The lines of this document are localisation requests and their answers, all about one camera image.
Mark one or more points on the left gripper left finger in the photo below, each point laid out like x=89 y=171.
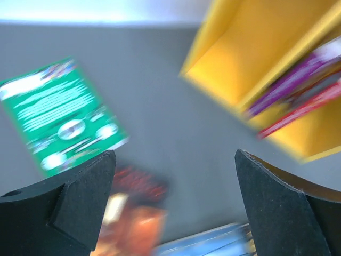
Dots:
x=61 y=215

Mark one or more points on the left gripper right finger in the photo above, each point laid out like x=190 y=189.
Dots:
x=288 y=215

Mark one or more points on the dark blue 1984 book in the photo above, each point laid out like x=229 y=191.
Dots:
x=231 y=239

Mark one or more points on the brown Edward Tulane book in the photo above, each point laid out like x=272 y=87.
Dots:
x=134 y=217

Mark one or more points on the red 13-Storey Treehouse book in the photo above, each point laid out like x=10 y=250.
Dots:
x=329 y=94

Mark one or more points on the purple paperback book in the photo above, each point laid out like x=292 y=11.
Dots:
x=321 y=58

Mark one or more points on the green paperback book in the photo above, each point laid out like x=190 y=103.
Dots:
x=61 y=118

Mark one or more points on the yellow wooden shelf box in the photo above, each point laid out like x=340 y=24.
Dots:
x=244 y=46

